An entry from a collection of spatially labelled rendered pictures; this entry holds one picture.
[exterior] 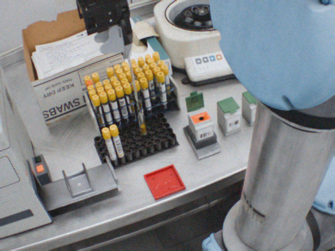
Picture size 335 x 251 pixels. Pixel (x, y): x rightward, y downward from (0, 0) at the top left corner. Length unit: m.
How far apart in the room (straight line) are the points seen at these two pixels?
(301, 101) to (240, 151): 0.75
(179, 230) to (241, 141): 0.94
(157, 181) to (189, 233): 0.94
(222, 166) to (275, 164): 0.60
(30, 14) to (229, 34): 1.08
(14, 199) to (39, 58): 0.53
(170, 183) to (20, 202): 0.33
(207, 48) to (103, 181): 0.44
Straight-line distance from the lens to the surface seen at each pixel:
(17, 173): 0.81
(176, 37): 1.12
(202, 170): 0.97
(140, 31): 1.20
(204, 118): 0.95
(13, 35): 1.36
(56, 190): 0.94
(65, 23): 1.30
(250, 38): 0.27
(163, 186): 0.94
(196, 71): 1.12
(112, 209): 0.93
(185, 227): 1.90
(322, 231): 0.63
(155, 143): 1.00
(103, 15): 0.76
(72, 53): 1.23
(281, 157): 0.36
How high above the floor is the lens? 1.64
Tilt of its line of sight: 47 degrees down
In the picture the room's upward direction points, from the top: 8 degrees counter-clockwise
